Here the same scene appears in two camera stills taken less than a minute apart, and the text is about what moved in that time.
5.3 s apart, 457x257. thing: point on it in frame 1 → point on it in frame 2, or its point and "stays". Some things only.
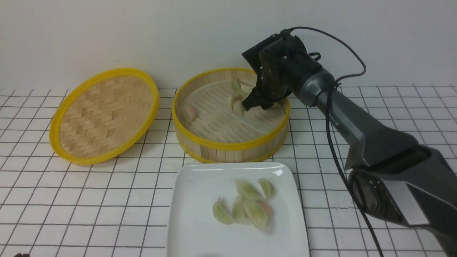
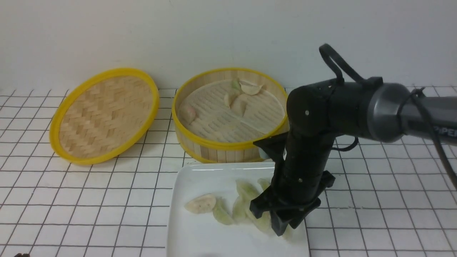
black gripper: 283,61 → 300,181
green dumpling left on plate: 221,213 stays
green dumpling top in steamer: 235,85 stays
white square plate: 195,231 stays
